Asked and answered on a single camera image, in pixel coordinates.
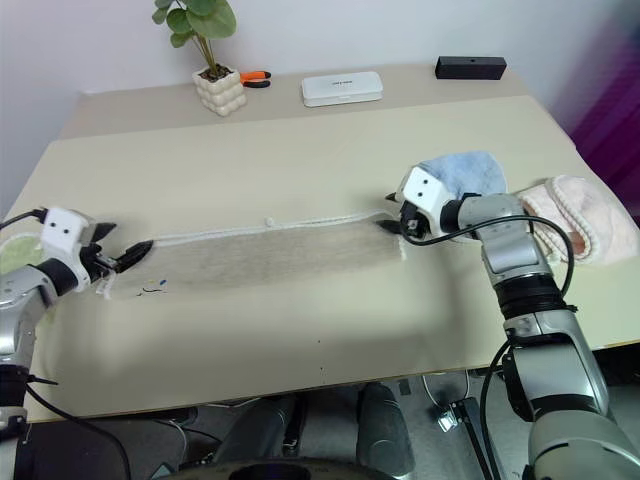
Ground orange handled pliers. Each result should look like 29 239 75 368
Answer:
239 70 274 90

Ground white bubbled plant pot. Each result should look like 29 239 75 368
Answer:
192 64 248 118

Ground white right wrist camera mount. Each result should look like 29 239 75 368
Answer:
396 167 451 239

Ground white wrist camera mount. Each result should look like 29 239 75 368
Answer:
39 207 97 294
396 167 451 239

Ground dark grey rounded shape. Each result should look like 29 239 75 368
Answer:
357 382 416 476

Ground green leafy plant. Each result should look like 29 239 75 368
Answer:
152 0 237 77

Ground black metal stand frame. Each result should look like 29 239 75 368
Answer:
449 397 504 480

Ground flat white box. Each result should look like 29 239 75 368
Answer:
300 71 385 108

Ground grey beige towel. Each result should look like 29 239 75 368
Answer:
95 211 407 301

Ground pink towel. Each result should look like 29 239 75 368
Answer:
514 174 635 266

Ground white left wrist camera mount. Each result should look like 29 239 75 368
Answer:
39 207 97 294

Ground long black box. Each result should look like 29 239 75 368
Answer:
434 55 507 81

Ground light blue towel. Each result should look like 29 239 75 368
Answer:
415 149 510 202

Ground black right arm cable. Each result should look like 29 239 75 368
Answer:
398 214 580 480

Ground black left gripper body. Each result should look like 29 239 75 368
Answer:
78 239 119 285

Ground beige table cover sheet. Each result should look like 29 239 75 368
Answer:
0 92 640 424

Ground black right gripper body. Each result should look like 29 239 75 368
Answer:
398 199 432 241

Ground light green towel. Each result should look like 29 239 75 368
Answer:
0 230 56 329

